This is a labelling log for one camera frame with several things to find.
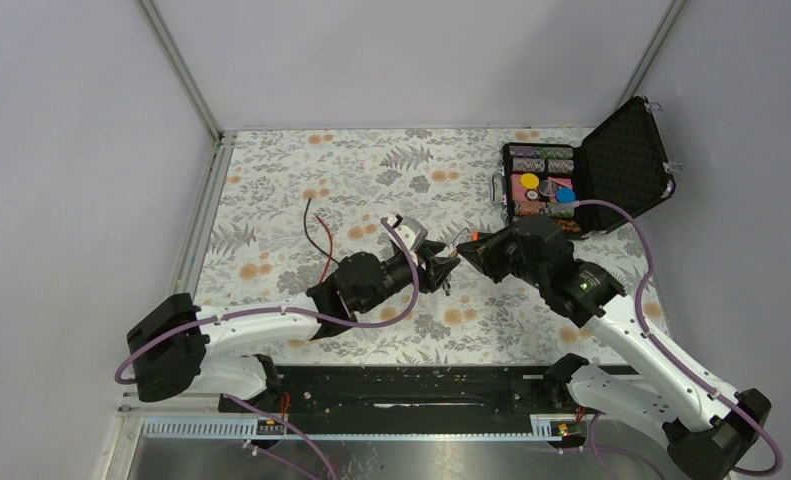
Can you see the yellow poker chip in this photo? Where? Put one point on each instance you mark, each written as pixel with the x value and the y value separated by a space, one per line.
pixel 529 181

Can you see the blue poker chip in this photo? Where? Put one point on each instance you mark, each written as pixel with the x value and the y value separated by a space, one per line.
pixel 565 196

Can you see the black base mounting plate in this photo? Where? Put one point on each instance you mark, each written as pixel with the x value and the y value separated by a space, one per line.
pixel 420 400

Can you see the black poker chip case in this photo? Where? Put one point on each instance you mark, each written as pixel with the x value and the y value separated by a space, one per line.
pixel 623 161

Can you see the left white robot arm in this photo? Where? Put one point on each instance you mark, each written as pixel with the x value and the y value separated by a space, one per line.
pixel 180 347

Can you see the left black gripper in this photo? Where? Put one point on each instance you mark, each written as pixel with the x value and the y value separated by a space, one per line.
pixel 436 267

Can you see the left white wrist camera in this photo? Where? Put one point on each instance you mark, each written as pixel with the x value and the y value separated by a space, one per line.
pixel 410 231

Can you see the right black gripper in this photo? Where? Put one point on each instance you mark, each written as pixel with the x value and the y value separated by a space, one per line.
pixel 484 254

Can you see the floral tablecloth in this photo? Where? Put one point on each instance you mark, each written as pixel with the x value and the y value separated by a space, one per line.
pixel 291 195

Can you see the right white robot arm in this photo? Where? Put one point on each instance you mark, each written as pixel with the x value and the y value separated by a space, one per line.
pixel 705 424

